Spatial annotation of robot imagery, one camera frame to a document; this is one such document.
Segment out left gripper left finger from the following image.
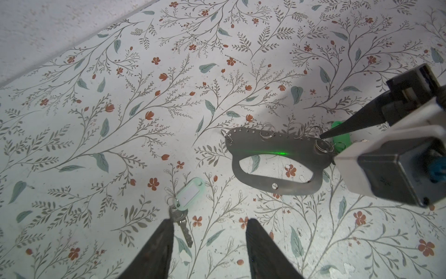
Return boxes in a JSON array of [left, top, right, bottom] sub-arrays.
[[117, 219, 174, 279]]

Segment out silver metal key bottle opener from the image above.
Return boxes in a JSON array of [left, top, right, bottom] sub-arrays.
[[221, 127, 335, 196]]

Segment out pale mint key tag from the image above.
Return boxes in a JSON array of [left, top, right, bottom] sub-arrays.
[[174, 177, 206, 211]]

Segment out green key tag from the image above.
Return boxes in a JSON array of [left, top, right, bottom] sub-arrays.
[[332, 134, 352, 153]]

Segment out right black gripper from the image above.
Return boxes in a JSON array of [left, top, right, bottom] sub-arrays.
[[319, 63, 446, 139]]

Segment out small silver key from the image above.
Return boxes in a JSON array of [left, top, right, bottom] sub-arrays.
[[168, 206, 193, 248]]

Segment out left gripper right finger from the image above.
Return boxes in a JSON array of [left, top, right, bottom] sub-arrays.
[[246, 219, 303, 279]]

